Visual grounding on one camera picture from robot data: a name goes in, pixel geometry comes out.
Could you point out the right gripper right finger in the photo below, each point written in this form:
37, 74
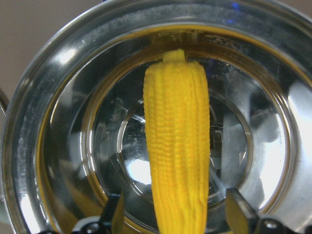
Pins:
243, 214

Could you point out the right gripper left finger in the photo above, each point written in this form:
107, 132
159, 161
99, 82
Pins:
110, 221

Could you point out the yellow corn cob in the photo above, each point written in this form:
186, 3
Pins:
177, 128

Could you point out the white electric cooking pot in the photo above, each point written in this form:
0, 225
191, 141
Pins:
75, 126

